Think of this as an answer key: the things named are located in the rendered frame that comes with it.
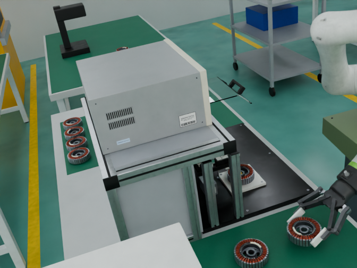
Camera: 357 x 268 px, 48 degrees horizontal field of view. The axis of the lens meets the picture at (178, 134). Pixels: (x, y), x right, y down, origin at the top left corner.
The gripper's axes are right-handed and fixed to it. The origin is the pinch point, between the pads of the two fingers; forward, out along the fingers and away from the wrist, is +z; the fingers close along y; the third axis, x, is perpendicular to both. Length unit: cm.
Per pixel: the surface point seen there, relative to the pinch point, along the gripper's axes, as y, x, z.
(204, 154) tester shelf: -19.2, -37.9, 5.3
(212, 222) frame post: -20.8, -11.9, 20.4
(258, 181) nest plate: -32.7, 3.4, -3.0
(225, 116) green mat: -95, 16, -19
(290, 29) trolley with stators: -247, 117, -149
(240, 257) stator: -2.0, -11.2, 20.9
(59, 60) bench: -280, -16, 32
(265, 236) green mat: -8.7, -0.9, 10.8
